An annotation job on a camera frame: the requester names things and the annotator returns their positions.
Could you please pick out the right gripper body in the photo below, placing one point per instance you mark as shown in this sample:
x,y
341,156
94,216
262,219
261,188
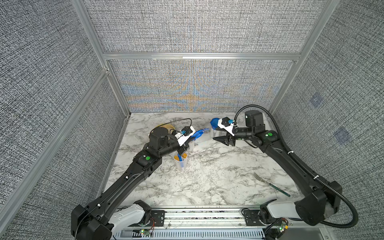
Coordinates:
x,y
232,140

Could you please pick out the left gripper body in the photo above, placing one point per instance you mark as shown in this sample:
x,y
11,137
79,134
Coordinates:
x,y
183,147

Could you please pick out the clear container front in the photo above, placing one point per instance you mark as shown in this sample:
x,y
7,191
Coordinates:
x,y
180,166

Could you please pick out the clear container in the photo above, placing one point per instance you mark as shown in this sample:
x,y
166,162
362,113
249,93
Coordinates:
x,y
214,133
180,166
192,145

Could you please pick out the clear container back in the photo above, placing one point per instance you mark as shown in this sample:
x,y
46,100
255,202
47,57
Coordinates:
x,y
214,133

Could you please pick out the blue lid back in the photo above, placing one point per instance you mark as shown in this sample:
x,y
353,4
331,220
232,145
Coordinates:
x,y
214,123

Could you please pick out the blue lid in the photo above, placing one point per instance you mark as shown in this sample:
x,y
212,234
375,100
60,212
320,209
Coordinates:
x,y
199,133
214,123

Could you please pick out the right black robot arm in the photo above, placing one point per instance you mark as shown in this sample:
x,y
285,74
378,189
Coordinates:
x,y
321,198

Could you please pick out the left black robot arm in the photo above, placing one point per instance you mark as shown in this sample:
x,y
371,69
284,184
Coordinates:
x,y
99,220

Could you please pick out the yellow bamboo steamer basket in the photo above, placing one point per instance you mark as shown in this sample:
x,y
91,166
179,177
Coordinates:
x,y
169,127

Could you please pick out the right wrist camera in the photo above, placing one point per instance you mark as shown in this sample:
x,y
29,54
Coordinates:
x,y
227,124

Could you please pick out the green handled fork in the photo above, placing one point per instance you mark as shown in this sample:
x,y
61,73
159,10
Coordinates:
x,y
260,179

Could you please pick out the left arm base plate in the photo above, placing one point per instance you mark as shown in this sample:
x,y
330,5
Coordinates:
x,y
156,219

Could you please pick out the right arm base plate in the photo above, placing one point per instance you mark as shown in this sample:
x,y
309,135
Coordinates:
x,y
251,217

